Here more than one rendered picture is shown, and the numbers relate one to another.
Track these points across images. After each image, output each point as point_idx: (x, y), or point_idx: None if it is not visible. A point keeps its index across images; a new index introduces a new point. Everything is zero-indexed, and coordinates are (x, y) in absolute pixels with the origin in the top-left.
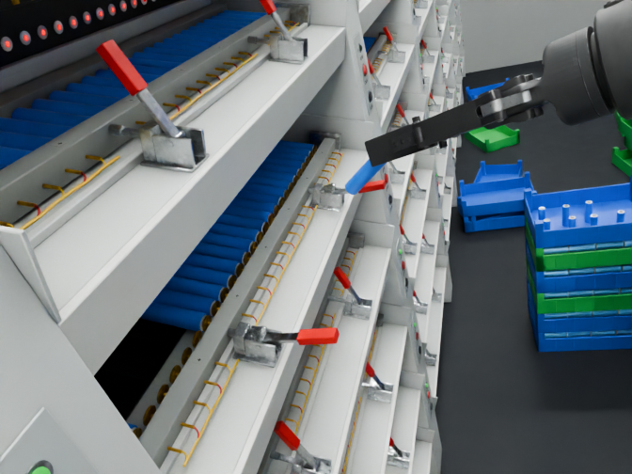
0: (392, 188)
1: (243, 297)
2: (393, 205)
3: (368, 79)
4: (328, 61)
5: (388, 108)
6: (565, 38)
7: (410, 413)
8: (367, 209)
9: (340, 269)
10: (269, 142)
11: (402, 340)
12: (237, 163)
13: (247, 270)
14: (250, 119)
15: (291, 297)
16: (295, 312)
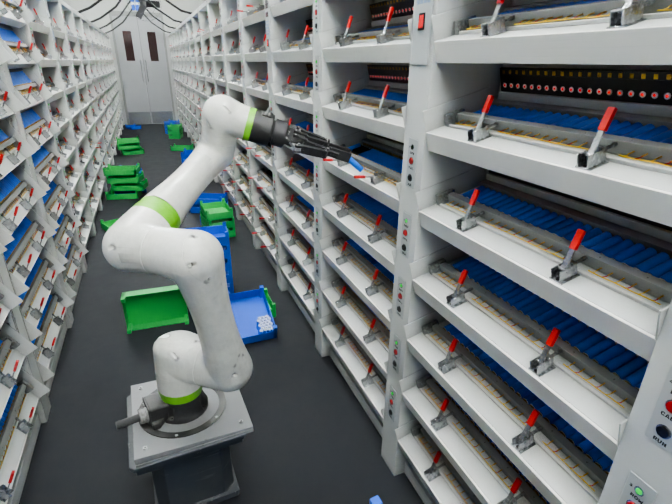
0: (447, 295)
1: (354, 157)
2: (410, 262)
3: (414, 170)
4: (387, 130)
5: (441, 223)
6: (282, 120)
7: (381, 359)
8: None
9: (379, 216)
10: (354, 124)
11: (385, 314)
12: (344, 117)
13: (362, 158)
14: (349, 112)
15: (351, 169)
16: (346, 169)
